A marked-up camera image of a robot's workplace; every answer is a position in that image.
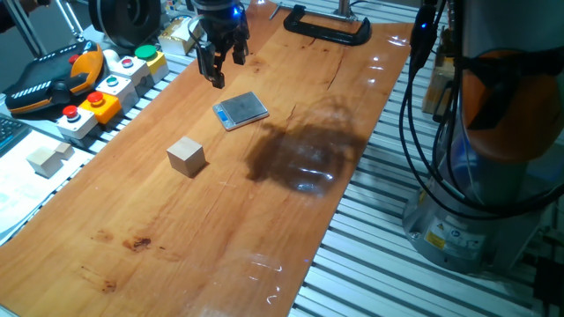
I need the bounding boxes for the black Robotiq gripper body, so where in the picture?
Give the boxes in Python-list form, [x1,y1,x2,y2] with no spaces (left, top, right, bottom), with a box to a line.
[191,0,249,33]

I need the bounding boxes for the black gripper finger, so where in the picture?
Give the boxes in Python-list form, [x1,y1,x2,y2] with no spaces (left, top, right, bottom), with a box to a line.
[228,21,251,66]
[195,26,226,90]

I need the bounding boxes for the large plain wooden cube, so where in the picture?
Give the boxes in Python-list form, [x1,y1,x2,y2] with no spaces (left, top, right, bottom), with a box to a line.
[166,136,207,179]

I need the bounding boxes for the silver digital pocket scale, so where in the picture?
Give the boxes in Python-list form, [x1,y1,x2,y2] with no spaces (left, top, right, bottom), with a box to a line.
[211,91,271,132]

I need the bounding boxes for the yellow white carton box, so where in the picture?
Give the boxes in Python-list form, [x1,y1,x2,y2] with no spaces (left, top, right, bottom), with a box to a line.
[157,16,204,56]

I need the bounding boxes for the yellow box big green button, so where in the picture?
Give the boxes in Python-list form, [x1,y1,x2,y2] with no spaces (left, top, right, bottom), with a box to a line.
[134,44,170,83]

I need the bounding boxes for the white box small red button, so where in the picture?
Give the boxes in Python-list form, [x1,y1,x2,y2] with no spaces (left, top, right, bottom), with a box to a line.
[108,55,155,96]

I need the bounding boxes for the black C-clamp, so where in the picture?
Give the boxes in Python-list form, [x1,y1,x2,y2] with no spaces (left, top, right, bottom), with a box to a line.
[268,2,374,47]

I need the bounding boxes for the black filament spool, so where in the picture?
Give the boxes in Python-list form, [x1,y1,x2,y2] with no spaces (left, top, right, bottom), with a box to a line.
[87,0,162,49]

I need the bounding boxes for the white box green button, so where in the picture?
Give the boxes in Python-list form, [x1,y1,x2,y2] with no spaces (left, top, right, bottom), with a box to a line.
[94,74,140,114]

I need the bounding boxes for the white rounded plastic object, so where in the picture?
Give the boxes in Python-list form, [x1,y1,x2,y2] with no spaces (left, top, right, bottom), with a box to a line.
[101,48,121,68]

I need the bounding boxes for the yellow box red button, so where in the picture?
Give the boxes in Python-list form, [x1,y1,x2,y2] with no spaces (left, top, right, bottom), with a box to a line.
[78,91,122,125]

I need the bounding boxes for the metal tripod leg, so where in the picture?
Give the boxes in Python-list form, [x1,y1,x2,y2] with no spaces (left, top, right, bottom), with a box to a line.
[55,0,85,43]
[3,0,48,58]

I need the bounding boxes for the white box red emergency button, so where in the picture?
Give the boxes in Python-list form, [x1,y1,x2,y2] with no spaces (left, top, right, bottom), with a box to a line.
[56,105,99,141]

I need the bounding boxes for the black orange teach pendant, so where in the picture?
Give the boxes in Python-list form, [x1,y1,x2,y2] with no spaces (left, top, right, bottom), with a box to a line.
[4,39,106,116]

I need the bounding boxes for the glossy wood grain mat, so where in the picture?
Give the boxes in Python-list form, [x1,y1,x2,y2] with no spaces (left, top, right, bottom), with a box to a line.
[0,0,415,317]

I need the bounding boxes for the small plain wooden cube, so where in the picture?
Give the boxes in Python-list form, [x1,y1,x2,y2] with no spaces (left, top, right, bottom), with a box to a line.
[53,141,75,161]

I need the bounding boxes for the medium plain wooden cube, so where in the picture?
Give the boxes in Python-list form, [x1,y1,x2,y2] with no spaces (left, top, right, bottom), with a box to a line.
[26,145,64,179]

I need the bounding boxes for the black computer keyboard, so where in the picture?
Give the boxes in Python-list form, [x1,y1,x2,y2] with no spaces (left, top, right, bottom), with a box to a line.
[0,113,32,158]

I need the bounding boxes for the white paper sheets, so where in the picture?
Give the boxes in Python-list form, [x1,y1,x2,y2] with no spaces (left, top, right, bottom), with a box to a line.
[0,129,96,241]

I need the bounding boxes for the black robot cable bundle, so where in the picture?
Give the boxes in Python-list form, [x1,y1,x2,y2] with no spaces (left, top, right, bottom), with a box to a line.
[398,0,564,221]

